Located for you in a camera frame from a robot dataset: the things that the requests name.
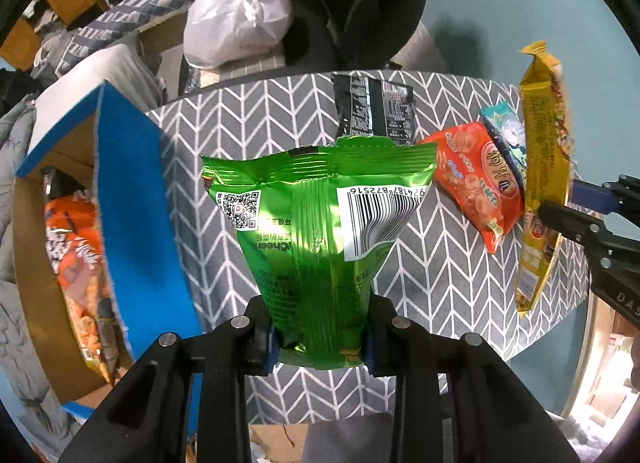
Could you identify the red-orange biscuit packet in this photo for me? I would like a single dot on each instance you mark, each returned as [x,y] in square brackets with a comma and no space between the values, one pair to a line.
[475,183]

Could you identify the white plastic bag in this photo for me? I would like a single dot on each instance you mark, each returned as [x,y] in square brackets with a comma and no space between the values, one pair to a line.
[235,18]

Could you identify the teal cartoon snack packet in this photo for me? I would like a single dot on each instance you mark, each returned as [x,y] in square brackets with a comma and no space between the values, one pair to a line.
[505,133]

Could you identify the green chip bag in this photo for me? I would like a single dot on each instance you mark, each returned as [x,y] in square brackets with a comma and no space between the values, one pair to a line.
[310,243]

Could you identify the grey checked cushion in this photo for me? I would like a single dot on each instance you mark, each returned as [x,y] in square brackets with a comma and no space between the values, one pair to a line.
[225,74]

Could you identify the black office chair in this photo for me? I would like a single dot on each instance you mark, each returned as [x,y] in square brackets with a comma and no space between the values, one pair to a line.
[360,18]

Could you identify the orange chip bag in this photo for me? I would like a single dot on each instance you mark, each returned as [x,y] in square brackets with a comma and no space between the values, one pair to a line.
[75,268]

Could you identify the grey duvet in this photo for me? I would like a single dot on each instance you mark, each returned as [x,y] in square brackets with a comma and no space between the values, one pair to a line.
[20,343]

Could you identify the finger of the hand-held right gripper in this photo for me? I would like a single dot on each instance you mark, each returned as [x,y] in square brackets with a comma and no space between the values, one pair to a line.
[592,195]
[570,218]

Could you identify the blue cardboard box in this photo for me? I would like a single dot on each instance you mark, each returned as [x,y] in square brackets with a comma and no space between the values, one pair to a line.
[135,218]

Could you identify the long yellow snack packet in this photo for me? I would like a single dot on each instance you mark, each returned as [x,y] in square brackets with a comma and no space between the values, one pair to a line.
[545,153]

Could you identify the black snack packet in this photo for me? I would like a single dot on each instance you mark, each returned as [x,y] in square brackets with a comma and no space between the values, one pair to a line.
[360,103]

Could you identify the checked folding bed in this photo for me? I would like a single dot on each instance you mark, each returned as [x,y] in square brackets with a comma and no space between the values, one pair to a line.
[100,28]

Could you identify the grey herringbone table cover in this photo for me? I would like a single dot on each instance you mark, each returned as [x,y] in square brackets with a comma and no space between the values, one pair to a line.
[250,108]

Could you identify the bed with grey sheet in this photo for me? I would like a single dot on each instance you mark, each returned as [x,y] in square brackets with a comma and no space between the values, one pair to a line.
[100,73]

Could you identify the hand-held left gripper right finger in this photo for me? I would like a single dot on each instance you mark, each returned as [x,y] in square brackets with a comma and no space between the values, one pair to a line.
[367,353]

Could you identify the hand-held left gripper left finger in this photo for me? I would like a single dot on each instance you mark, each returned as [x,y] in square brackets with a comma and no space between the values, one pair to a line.
[270,353]

